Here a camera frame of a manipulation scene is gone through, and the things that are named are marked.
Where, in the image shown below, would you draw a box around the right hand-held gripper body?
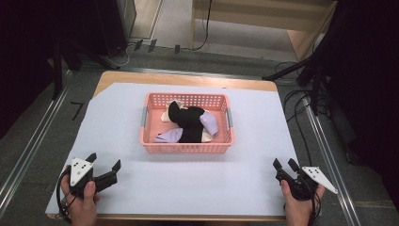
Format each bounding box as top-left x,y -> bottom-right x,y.
275,166 -> 339,202

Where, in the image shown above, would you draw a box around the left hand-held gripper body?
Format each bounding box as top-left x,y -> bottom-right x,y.
67,157 -> 119,198

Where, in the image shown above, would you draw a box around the pink plastic basket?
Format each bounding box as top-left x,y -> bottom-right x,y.
138,91 -> 235,154

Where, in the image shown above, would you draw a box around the purple striped sock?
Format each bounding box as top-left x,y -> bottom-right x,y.
152,127 -> 184,144

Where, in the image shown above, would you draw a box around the beige sock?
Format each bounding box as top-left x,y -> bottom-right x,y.
160,99 -> 189,123
200,129 -> 215,143

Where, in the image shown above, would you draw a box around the black sock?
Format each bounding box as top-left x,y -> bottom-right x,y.
168,100 -> 207,144

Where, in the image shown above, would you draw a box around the person's right hand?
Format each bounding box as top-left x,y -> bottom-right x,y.
279,180 -> 327,226

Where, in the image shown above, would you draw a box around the person's left hand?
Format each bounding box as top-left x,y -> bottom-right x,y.
60,173 -> 102,226

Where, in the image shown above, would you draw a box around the pale paper sheet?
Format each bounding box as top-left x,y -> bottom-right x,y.
44,81 -> 299,218

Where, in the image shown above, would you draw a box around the black metal stand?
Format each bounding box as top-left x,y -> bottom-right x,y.
50,34 -> 83,101

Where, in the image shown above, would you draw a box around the black tripod stand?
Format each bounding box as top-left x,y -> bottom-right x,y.
261,18 -> 343,117

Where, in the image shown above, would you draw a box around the dark cabinet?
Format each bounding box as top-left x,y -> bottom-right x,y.
92,0 -> 137,58

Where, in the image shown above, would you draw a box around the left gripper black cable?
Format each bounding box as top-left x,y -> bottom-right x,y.
56,165 -> 73,221

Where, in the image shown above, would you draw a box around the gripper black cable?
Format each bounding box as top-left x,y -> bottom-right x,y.
56,165 -> 73,221
309,190 -> 323,226

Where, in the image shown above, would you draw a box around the metal floor rail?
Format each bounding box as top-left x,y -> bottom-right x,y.
302,95 -> 362,226
0,69 -> 73,218

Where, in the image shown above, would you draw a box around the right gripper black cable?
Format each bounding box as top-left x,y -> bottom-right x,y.
309,190 -> 323,226

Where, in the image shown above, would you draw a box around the black floor cables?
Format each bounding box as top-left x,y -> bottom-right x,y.
274,60 -> 330,166

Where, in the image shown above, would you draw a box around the white floor cable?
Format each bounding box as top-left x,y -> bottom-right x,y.
104,42 -> 136,69

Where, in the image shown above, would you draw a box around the wooden shelf frame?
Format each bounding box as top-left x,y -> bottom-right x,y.
189,0 -> 339,62

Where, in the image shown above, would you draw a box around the black hanging cable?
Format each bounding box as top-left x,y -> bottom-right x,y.
191,0 -> 214,52

